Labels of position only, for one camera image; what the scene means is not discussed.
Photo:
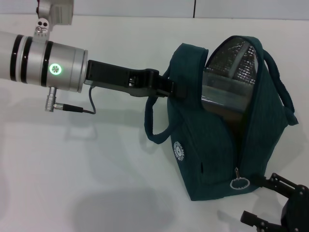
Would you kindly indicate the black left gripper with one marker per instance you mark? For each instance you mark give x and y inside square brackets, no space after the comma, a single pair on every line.
[108,75]

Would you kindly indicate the dark teal insulated lunch bag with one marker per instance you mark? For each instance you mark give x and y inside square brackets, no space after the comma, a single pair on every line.
[217,149]

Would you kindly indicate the clear food container blue rim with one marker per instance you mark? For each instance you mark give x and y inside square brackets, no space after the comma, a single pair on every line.
[227,89]

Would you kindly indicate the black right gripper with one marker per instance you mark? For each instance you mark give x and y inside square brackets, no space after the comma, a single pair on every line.
[298,212]

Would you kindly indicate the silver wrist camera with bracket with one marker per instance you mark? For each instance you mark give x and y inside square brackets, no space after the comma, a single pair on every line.
[58,12]

